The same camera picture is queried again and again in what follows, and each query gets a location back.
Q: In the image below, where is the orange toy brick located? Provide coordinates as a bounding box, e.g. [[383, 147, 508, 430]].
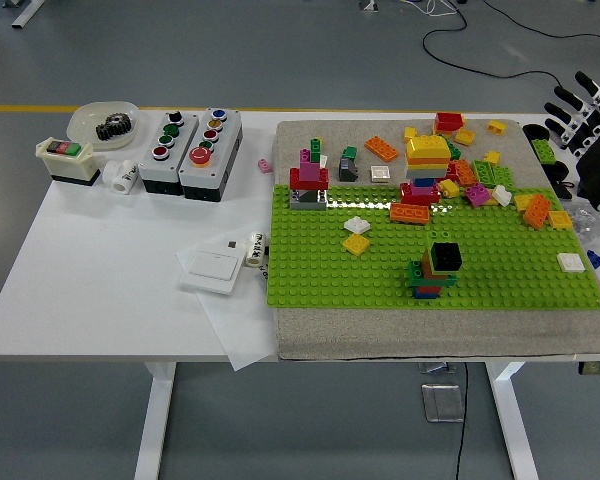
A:
[[454, 159, 479, 189], [523, 193, 553, 230]]

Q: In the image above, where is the pink brick stack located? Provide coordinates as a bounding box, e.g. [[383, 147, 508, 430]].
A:
[[463, 182, 499, 209]]

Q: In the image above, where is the red yellow orange brick stack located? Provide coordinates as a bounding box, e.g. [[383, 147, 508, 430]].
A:
[[433, 112, 466, 140]]

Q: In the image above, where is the black brick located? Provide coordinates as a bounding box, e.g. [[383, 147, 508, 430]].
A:
[[429, 241, 464, 274]]

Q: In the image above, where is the yellow orange red brick tower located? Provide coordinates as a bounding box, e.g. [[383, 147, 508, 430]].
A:
[[398, 134, 454, 207]]

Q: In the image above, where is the thick orange brick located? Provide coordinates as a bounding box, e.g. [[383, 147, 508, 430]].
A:
[[389, 202, 430, 226]]

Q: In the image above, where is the flat orange brick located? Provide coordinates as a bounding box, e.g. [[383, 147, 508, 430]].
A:
[[364, 135, 400, 162]]

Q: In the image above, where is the brown green blue brick stack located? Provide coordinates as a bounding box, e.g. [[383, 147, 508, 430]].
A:
[[405, 248, 459, 300]]

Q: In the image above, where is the red pink grey brick tower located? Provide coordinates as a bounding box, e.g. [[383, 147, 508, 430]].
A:
[[288, 136, 330, 210]]

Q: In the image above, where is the green toy baseplate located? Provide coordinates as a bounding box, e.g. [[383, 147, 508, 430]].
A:
[[265, 183, 600, 311]]

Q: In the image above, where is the lime green piece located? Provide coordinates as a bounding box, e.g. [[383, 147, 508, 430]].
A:
[[531, 138, 559, 164]]

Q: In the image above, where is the clear plastic bag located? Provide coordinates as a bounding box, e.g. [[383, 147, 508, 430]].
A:
[[564, 200, 600, 251]]

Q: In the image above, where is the grey-brown mat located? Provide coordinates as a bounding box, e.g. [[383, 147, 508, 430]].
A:
[[273, 118, 600, 361]]

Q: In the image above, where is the white table leg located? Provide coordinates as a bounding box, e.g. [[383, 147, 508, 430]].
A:
[[133, 360, 177, 480], [484, 360, 539, 480]]

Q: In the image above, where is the metal floor socket box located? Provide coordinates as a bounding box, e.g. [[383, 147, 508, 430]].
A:
[[420, 382, 465, 424]]

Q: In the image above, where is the white printed cylinder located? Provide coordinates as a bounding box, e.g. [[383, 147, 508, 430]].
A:
[[243, 229, 267, 268]]

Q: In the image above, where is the grey emergency-stop control box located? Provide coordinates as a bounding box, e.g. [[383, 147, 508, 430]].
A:
[[178, 107, 244, 203]]

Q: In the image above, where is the white paper sheet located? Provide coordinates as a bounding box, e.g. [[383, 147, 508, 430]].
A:
[[175, 232, 281, 372]]

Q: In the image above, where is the grey four-button control box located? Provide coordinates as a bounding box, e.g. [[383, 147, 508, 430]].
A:
[[138, 110, 201, 196]]

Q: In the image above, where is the white pipe tee fitting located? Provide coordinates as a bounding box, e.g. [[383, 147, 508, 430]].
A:
[[102, 159, 140, 194]]

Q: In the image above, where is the black metal gear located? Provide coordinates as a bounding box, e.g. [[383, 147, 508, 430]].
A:
[[95, 113, 134, 142]]

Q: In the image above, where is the translucent white bowl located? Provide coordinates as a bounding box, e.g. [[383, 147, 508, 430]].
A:
[[67, 101, 141, 151]]

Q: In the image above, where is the white desk leg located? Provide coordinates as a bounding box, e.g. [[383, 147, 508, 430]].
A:
[[2, 0, 47, 30]]

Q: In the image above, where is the black floor cable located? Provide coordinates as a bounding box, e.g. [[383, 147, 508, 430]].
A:
[[482, 0, 600, 40], [422, 0, 600, 107]]

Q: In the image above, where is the white floor cable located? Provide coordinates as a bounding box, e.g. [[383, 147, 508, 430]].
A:
[[399, 0, 464, 19]]

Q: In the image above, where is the thin black hanging cable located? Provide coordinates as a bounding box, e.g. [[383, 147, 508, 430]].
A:
[[454, 362, 469, 480]]

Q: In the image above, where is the white wall switch plate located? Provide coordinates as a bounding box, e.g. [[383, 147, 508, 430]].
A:
[[179, 247, 242, 296]]

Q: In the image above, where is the cream red-green switch box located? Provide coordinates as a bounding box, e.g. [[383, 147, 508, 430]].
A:
[[34, 137, 102, 188]]

